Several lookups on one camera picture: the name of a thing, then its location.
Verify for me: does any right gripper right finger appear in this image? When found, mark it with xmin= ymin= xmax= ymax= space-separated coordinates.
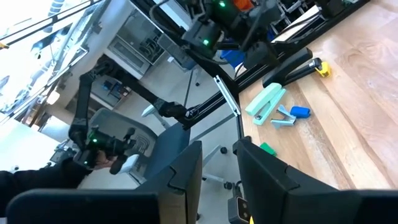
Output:
xmin=233 ymin=136 xmax=359 ymax=224

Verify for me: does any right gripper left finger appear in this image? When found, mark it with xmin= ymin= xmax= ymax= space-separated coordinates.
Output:
xmin=136 ymin=141 xmax=203 ymax=224

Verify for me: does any black stapler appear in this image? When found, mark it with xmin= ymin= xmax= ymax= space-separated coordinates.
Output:
xmin=262 ymin=47 xmax=324 ymax=88

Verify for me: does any green mini stapler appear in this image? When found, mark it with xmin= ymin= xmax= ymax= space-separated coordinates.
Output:
xmin=259 ymin=142 xmax=277 ymax=157

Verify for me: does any mint green stapler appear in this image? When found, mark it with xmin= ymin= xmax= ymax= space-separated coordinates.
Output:
xmin=244 ymin=82 xmax=287 ymax=126

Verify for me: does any light blue staple remover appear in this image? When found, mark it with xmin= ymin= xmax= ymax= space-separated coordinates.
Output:
xmin=269 ymin=104 xmax=297 ymax=130

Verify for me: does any blue mini stapler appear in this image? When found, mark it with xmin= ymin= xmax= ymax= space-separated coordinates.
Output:
xmin=289 ymin=105 xmax=312 ymax=119

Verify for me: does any blue plastic crate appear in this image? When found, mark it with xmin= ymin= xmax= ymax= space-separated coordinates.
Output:
xmin=220 ymin=49 xmax=246 ymax=69

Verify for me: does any orange object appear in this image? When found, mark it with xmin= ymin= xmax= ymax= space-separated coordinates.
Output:
xmin=233 ymin=0 xmax=254 ymax=10

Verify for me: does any grey mesh office chair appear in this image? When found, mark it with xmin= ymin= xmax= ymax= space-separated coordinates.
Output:
xmin=88 ymin=104 xmax=237 ymax=191

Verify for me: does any person's hand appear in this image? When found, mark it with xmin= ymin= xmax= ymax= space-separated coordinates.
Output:
xmin=93 ymin=149 xmax=118 ymax=170

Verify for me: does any grey metal cabinet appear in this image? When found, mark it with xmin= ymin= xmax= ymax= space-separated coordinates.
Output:
xmin=104 ymin=7 xmax=165 ymax=80

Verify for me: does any grey depth camera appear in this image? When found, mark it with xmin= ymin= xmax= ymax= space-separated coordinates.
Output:
xmin=227 ymin=195 xmax=251 ymax=224

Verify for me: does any silver aluminium bracket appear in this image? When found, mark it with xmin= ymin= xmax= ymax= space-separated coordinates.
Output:
xmin=213 ymin=74 xmax=243 ymax=118

